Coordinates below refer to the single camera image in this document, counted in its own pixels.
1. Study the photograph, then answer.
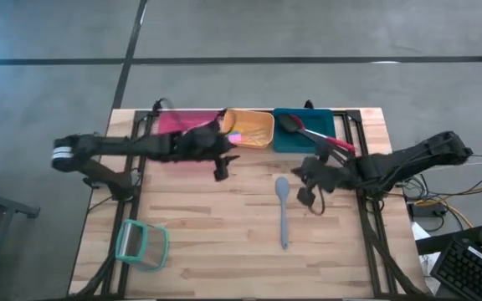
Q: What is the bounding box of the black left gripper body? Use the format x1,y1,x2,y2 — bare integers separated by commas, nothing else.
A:
172,120,234,163

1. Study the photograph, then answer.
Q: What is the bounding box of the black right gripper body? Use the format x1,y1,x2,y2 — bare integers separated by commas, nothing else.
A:
302,156,360,194

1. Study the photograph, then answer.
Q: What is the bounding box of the red spoon with white handle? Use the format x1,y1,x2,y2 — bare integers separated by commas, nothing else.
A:
289,115,357,154

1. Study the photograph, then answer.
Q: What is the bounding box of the black solid spoon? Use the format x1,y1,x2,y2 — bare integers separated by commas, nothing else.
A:
278,112,341,162

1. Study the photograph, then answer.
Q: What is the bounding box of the grey-blue silicone spoon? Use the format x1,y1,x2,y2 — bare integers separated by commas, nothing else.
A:
274,176,291,251

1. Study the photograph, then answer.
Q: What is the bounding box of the pink plastic bin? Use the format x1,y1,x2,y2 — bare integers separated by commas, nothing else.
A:
156,109,225,158

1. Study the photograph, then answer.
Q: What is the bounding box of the yellow plastic bin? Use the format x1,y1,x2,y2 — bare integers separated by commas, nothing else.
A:
221,110,275,150

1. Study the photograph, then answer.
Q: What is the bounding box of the blue plastic bin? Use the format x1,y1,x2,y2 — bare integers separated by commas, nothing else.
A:
272,107,337,154

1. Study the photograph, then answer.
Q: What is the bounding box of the black power brick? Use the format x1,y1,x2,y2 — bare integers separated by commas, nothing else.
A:
407,202,439,219

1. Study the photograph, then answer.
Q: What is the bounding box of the white paper sheet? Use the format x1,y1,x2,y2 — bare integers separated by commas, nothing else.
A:
410,232,439,288

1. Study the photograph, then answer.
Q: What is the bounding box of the green clear container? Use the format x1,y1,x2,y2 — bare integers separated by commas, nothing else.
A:
114,218,171,273

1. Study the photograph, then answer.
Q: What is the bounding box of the black computer keyboard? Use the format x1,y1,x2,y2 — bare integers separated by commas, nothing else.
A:
429,236,482,301

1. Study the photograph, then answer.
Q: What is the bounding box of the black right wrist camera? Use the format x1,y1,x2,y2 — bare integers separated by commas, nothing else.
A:
296,186,316,209

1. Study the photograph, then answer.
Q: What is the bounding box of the black aluminium table frame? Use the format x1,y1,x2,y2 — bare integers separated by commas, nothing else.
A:
68,107,430,300

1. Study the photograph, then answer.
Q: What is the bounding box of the yellow cable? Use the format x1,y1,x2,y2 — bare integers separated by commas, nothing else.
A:
414,181,482,229

